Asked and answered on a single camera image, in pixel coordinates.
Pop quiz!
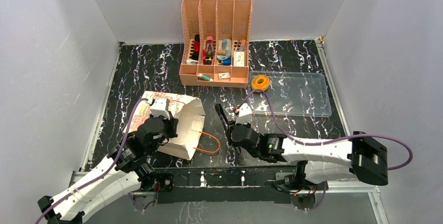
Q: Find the small white card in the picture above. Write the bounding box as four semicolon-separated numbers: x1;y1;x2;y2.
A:
218;72;230;79

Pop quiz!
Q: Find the green marker pen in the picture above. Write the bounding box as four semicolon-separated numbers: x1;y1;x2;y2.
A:
197;73;214;81

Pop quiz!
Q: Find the clear plastic tray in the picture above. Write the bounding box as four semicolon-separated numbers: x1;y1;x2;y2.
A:
249;70;332;117

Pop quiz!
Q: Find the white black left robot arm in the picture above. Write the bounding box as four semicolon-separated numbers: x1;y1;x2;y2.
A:
36;115;179;223

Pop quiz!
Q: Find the pink desk file organizer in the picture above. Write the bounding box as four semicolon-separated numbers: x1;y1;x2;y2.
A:
179;0;253;88

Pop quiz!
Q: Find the aluminium front frame rail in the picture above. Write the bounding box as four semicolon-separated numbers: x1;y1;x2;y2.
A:
69;169;381;195

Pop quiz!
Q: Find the red black bottle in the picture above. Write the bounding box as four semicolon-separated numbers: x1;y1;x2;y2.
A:
191;34;200;61

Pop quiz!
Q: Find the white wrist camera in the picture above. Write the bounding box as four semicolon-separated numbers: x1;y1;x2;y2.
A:
150;97;171;120
235;103;252;124

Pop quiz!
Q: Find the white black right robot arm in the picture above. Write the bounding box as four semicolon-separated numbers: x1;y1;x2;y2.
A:
214;104;389;190

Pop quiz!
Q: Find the aluminium right side rail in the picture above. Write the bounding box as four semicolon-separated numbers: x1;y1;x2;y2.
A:
314;38;360;162

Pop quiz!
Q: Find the pink capped clear bottle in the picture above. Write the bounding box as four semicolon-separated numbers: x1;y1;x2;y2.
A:
203;36;215;65

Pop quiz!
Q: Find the white small box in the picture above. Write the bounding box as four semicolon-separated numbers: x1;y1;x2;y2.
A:
233;51;246;66

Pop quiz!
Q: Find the orange fake bagel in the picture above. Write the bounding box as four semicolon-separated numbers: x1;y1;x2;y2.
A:
251;75;271;91

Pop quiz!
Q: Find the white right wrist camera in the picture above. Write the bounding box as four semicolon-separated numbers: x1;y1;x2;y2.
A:
235;103;252;124

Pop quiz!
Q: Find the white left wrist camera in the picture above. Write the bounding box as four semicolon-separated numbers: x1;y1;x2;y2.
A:
150;97;171;120

